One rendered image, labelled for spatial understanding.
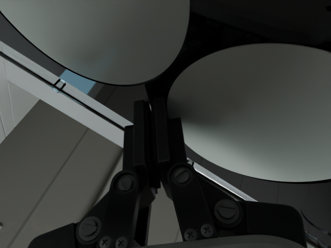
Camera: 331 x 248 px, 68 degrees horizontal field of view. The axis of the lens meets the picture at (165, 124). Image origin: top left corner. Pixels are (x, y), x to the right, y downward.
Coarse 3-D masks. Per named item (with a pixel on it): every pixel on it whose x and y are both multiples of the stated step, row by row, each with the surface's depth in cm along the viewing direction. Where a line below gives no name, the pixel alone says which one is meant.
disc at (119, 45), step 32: (0, 0) 12; (32, 0) 11; (64, 0) 10; (96, 0) 10; (128, 0) 9; (160, 0) 9; (32, 32) 13; (64, 32) 12; (96, 32) 11; (128, 32) 10; (160, 32) 10; (64, 64) 14; (96, 64) 13; (128, 64) 12; (160, 64) 11
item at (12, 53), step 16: (0, 48) 14; (16, 64) 15; (32, 64) 15; (48, 80) 15; (80, 96) 16; (96, 112) 16; (112, 112) 16; (192, 160) 18; (208, 176) 18; (240, 192) 19
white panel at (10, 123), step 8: (0, 64) 31; (0, 72) 32; (0, 80) 34; (0, 88) 35; (0, 96) 37; (8, 96) 39; (0, 104) 38; (8, 104) 41; (0, 112) 40; (8, 112) 43; (0, 120) 42; (8, 120) 46; (0, 128) 45; (8, 128) 49; (0, 136) 47
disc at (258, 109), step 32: (192, 64) 10; (224, 64) 10; (256, 64) 9; (288, 64) 9; (320, 64) 8; (192, 96) 12; (224, 96) 11; (256, 96) 10; (288, 96) 10; (320, 96) 9; (192, 128) 14; (224, 128) 13; (256, 128) 12; (288, 128) 11; (320, 128) 11; (224, 160) 16; (256, 160) 14; (288, 160) 13; (320, 160) 12
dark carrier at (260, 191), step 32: (192, 0) 8; (224, 0) 8; (256, 0) 8; (288, 0) 7; (320, 0) 7; (0, 32) 14; (192, 32) 9; (224, 32) 9; (256, 32) 8; (288, 32) 8; (320, 32) 8; (96, 96) 15; (128, 96) 14; (160, 96) 13; (256, 192) 18; (288, 192) 16; (320, 192) 15; (320, 224) 18
